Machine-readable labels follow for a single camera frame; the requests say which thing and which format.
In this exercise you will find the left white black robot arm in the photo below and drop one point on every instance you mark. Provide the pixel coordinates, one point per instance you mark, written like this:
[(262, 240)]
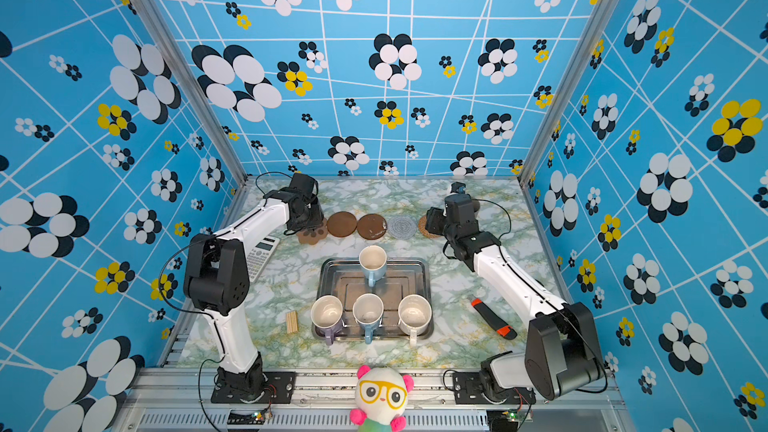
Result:
[(217, 279)]

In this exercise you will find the dark round wooden coaster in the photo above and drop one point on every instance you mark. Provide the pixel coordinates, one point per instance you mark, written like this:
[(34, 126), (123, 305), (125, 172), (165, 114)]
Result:
[(342, 224)]

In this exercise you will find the woven rattan coaster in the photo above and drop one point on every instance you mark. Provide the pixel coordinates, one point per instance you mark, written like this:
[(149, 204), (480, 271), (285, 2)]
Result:
[(421, 225)]

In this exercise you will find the purple mug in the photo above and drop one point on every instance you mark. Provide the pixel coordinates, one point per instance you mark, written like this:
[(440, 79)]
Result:
[(327, 317)]

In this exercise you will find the small wooden block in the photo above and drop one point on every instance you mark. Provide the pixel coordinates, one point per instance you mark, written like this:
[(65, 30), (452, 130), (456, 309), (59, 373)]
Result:
[(291, 321)]

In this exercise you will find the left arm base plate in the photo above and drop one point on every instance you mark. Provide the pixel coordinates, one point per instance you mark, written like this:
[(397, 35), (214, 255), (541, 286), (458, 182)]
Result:
[(253, 388)]

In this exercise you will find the aluminium front rail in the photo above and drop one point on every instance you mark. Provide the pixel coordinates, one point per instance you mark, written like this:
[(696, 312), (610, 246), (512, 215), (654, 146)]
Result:
[(338, 400)]

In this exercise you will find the light blue mug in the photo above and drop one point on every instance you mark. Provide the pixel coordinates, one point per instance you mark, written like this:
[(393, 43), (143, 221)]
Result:
[(368, 311), (373, 260)]

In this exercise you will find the grey blue crochet coaster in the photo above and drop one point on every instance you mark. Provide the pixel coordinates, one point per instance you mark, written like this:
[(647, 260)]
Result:
[(402, 227)]

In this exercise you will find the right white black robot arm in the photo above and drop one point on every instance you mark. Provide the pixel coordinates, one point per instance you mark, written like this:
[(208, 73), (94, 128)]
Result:
[(562, 352)]

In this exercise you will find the paw shaped wooden coaster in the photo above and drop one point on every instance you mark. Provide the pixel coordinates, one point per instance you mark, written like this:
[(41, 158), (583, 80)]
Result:
[(315, 237)]

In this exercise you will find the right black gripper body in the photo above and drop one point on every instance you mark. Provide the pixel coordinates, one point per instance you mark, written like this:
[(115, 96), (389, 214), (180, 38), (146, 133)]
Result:
[(438, 221)]

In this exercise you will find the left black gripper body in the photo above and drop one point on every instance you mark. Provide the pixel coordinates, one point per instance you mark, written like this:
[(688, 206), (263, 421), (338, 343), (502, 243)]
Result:
[(311, 219)]

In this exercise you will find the metal serving tray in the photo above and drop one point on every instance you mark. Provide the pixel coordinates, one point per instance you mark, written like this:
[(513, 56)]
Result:
[(344, 278)]

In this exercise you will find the panda plush toy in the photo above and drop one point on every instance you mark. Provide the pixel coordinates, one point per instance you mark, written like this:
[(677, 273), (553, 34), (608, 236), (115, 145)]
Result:
[(381, 397)]

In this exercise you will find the light blue mug front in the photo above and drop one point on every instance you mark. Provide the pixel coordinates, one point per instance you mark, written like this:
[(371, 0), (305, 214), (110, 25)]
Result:
[(368, 311)]

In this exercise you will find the scratched round wooden coaster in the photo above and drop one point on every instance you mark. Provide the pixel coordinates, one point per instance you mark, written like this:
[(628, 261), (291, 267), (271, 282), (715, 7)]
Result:
[(372, 227)]

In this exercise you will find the black orange utility knife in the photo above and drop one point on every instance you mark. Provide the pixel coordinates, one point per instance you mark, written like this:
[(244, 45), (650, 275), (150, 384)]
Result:
[(496, 323)]

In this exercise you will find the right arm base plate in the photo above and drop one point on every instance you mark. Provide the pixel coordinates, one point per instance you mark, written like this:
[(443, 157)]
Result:
[(478, 388)]

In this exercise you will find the white mug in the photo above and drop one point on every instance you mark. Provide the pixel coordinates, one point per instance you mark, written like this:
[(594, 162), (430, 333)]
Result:
[(414, 316)]

